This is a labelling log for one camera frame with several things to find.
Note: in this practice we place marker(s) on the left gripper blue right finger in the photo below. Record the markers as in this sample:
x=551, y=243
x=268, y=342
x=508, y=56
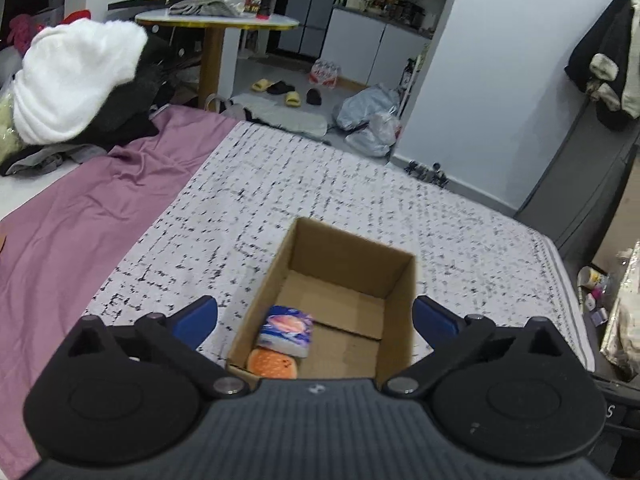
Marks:
x=434, y=323

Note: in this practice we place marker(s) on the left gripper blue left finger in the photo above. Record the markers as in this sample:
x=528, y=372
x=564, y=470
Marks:
x=194, y=323

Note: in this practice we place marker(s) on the orange burger plush toy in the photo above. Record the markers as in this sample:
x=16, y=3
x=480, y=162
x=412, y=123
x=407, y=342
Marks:
x=267, y=363

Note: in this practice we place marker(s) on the blue tissue pack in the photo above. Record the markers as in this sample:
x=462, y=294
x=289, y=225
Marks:
x=287, y=331

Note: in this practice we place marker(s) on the brown cardboard box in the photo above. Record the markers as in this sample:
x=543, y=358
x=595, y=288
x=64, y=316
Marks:
x=358, y=292

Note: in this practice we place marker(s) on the white patterned bed cover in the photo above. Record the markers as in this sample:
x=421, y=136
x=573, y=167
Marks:
x=340, y=219

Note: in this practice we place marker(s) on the black dumbbell set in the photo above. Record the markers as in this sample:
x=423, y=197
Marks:
x=433, y=175

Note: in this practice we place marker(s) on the purple bed sheet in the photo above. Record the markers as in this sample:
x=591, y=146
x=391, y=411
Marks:
x=62, y=244

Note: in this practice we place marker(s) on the yellow white cup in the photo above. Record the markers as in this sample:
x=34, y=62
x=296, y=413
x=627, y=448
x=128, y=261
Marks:
x=589, y=278

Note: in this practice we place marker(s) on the patterned gift bag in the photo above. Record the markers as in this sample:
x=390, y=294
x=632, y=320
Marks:
x=620, y=344

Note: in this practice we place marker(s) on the white plastic bag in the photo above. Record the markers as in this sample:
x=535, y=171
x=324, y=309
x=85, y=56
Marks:
x=378, y=137

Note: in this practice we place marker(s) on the grey plastic bag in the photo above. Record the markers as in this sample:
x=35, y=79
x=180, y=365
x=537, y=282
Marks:
x=356, y=111

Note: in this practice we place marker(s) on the yellow slipper right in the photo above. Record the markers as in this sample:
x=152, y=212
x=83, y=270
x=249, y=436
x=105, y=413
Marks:
x=292, y=99

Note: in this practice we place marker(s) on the black slipper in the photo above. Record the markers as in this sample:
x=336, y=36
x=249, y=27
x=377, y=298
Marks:
x=313, y=97

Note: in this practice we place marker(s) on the pack of water bottles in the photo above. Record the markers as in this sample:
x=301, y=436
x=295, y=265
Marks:
x=324, y=74

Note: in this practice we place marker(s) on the white kitchen cabinet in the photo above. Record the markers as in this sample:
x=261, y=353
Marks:
x=369, y=50

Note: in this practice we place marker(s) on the round white yellow table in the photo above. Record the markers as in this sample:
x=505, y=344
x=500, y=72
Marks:
x=214, y=38

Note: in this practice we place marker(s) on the hanging black jacket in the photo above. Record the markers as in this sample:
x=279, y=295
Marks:
x=605, y=65

